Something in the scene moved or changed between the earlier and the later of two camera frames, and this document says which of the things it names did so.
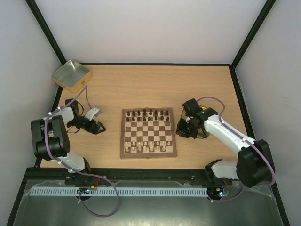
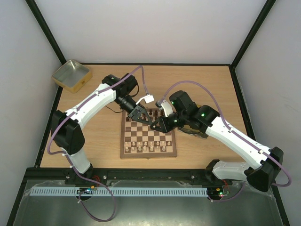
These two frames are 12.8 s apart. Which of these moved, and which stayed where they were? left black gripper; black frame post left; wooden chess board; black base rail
Moved: left black gripper
Stayed: black base rail; black frame post left; wooden chess board
